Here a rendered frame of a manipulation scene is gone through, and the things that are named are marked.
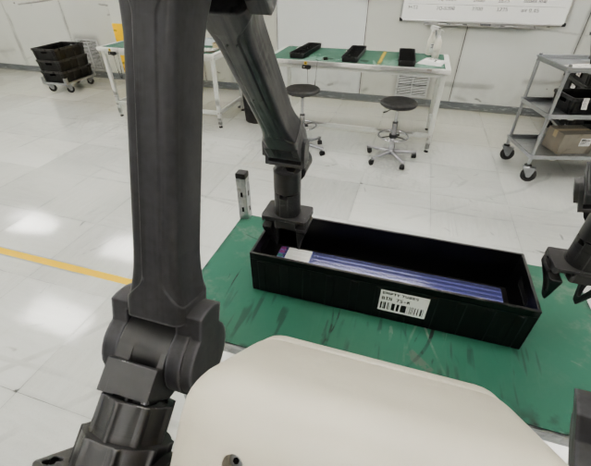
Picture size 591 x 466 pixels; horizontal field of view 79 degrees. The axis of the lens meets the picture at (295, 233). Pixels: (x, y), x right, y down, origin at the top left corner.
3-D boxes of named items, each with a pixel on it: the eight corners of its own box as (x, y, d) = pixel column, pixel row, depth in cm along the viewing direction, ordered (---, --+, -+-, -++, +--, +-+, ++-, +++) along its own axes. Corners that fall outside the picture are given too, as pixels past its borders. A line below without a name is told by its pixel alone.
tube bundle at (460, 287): (273, 273, 87) (272, 263, 85) (282, 255, 93) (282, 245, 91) (499, 322, 75) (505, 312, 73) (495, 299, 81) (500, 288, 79)
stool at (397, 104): (358, 148, 379) (364, 92, 344) (406, 146, 383) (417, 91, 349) (372, 172, 336) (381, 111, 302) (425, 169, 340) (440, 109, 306)
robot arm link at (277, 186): (268, 168, 70) (297, 172, 69) (279, 153, 75) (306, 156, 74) (270, 198, 74) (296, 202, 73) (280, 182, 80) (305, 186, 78)
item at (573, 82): (538, 124, 437) (567, 56, 391) (581, 127, 428) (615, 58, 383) (556, 144, 386) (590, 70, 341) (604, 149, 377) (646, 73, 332)
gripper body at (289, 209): (271, 206, 83) (270, 177, 79) (313, 214, 81) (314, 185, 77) (261, 222, 79) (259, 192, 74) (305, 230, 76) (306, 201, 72)
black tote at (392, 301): (252, 288, 85) (249, 251, 78) (277, 244, 98) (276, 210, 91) (519, 349, 71) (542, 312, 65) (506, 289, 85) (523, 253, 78)
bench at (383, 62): (287, 113, 467) (286, 44, 419) (431, 128, 425) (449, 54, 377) (266, 134, 410) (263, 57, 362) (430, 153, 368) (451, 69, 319)
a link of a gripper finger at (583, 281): (542, 284, 75) (562, 250, 69) (582, 291, 73) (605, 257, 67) (550, 309, 69) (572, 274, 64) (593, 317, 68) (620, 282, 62)
